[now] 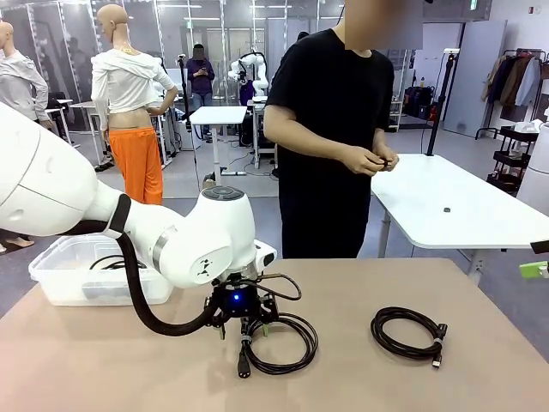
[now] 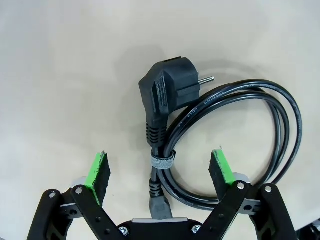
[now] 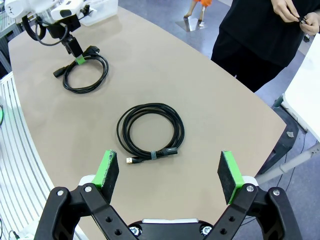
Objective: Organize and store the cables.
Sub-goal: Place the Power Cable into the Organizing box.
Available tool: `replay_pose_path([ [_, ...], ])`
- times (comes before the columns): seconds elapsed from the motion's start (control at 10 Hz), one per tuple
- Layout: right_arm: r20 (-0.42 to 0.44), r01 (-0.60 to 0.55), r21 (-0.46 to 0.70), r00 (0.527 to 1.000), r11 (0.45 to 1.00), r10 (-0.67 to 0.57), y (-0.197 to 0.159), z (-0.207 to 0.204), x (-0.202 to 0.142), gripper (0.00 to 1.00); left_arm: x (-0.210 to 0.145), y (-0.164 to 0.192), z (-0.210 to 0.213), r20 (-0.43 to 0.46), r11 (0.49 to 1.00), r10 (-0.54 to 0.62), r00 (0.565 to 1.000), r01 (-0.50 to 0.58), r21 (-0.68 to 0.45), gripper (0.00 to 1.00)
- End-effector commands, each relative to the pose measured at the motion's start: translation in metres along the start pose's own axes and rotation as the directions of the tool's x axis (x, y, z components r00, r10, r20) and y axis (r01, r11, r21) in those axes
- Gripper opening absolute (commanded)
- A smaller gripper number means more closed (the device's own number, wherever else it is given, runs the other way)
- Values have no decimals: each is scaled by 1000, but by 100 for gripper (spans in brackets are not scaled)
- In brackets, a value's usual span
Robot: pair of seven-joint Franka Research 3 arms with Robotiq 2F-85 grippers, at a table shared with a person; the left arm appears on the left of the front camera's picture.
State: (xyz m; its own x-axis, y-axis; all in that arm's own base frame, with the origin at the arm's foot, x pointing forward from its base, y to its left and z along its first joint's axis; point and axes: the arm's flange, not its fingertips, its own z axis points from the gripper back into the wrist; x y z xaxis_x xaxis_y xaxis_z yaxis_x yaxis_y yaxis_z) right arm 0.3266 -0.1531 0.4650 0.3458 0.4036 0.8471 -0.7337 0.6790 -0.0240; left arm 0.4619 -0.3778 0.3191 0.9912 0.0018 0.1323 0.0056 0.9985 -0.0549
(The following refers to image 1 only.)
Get black hose of left arm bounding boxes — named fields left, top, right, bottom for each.
left=63, top=193, right=224, bottom=337

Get person in black T-shirt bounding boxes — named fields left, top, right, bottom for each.
left=263, top=0, right=424, bottom=259

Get clothes rack with coats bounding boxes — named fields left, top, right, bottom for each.
left=474, top=47, right=549, bottom=141

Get thin black cable white plug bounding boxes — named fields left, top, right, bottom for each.
left=88, top=255, right=147, bottom=271

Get thin black camera wire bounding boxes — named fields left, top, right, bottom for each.
left=239, top=273, right=303, bottom=301

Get person's right hand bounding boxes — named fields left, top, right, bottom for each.
left=342, top=145, right=381, bottom=176

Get white height-adjustable desk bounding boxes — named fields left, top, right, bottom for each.
left=189, top=106, right=249, bottom=177

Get black stand with white head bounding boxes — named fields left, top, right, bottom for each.
left=422, top=47, right=461, bottom=156

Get beige mannequin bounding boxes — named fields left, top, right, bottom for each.
left=90, top=3, right=179, bottom=206

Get white hooded top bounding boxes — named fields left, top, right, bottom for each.
left=90, top=48, right=179, bottom=132

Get black USB cable coil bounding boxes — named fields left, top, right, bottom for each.
left=370, top=306, right=449, bottom=369

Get grey partition panel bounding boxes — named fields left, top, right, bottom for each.
left=443, top=19, right=507, bottom=134

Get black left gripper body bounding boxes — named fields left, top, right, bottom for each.
left=204, top=281, right=276, bottom=328

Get pale mannequin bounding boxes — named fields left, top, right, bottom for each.
left=0, top=20, right=55, bottom=130

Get person's left hand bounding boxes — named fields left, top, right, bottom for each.
left=373, top=144, right=401, bottom=172

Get black camera tripod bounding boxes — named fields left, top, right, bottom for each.
left=178, top=54, right=192, bottom=130

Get person's left forearm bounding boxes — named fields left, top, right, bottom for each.
left=371, top=124, right=392, bottom=151

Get white desk with thin legs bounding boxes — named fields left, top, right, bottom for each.
left=42, top=97, right=82, bottom=149

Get black utility cart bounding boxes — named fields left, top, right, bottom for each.
left=486, top=125, right=540, bottom=194

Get translucent white plastic bin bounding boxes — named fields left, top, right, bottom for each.
left=28, top=234, right=175, bottom=307

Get black bags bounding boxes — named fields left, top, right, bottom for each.
left=405, top=85, right=434, bottom=119

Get grey long-sleeve shirt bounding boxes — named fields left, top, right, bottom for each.
left=0, top=50, right=51, bottom=124

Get orange trousers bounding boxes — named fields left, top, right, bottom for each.
left=108, top=126, right=165, bottom=206

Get person in purple top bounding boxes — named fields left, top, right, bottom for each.
left=185, top=44, right=217, bottom=111

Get thick black power cable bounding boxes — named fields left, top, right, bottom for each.
left=237, top=312, right=320, bottom=379

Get person's right forearm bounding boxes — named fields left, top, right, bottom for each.
left=264, top=118, right=355, bottom=171

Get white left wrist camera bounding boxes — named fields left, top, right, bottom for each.
left=252, top=239, right=278, bottom=276

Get white table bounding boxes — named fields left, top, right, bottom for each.
left=369, top=153, right=549, bottom=287

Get white shoe shelf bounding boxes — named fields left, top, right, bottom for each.
left=388, top=100, right=404, bottom=132

